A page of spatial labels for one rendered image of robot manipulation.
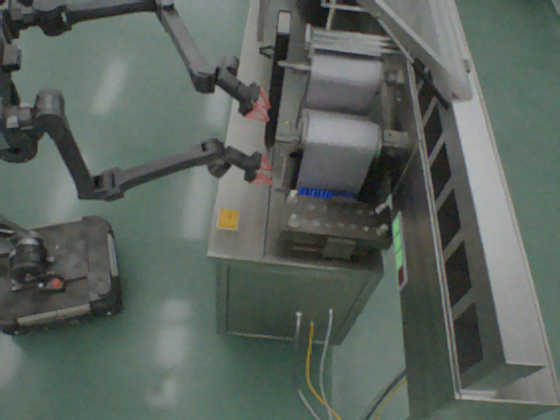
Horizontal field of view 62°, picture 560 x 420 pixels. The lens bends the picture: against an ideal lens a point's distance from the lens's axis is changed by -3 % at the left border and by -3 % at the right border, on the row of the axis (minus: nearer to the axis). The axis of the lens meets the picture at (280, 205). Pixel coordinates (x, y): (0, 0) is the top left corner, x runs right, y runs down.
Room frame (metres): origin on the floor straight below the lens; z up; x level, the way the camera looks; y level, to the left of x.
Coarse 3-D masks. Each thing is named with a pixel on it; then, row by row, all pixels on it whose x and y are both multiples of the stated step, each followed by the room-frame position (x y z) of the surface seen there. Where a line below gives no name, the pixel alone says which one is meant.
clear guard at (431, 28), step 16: (384, 0) 1.07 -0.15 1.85; (400, 0) 1.15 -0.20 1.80; (416, 0) 1.26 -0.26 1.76; (432, 0) 1.38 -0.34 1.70; (400, 16) 1.07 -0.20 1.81; (416, 16) 1.16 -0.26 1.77; (432, 16) 1.27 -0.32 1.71; (416, 32) 1.07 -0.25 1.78; (432, 32) 1.17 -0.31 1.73; (432, 48) 1.07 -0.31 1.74; (448, 48) 1.17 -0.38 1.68; (448, 64) 1.08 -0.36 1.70
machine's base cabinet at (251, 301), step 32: (224, 288) 0.84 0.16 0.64; (256, 288) 0.85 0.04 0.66; (288, 288) 0.86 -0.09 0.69; (320, 288) 0.88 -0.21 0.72; (352, 288) 0.89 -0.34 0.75; (224, 320) 0.84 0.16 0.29; (256, 320) 0.86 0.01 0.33; (288, 320) 0.87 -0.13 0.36; (320, 320) 0.88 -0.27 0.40; (352, 320) 0.89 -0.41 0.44
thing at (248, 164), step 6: (246, 156) 1.10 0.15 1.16; (252, 156) 1.14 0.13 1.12; (246, 162) 1.08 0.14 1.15; (252, 162) 1.10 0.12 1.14; (240, 168) 1.07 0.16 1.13; (246, 168) 1.07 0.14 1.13; (252, 168) 1.08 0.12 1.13; (246, 174) 1.07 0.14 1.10; (252, 174) 1.05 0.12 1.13; (246, 180) 1.05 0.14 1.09
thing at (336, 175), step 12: (300, 168) 1.12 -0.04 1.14; (312, 168) 1.12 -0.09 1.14; (324, 168) 1.12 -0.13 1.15; (336, 168) 1.13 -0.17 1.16; (348, 168) 1.13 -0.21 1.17; (360, 168) 1.13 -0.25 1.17; (300, 180) 1.12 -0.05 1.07; (312, 180) 1.12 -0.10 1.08; (324, 180) 1.12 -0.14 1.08; (336, 180) 1.13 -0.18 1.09; (348, 180) 1.13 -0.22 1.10; (360, 180) 1.13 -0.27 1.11
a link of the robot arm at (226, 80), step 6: (228, 66) 1.17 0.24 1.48; (222, 72) 1.15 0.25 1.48; (228, 72) 1.14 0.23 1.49; (234, 72) 1.17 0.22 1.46; (216, 78) 1.14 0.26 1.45; (222, 78) 1.12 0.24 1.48; (228, 78) 1.12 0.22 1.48; (234, 78) 1.14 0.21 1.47; (216, 84) 1.11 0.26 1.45; (222, 84) 1.11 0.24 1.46; (228, 84) 1.11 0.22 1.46; (234, 84) 1.12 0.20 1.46; (228, 90) 1.11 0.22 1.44
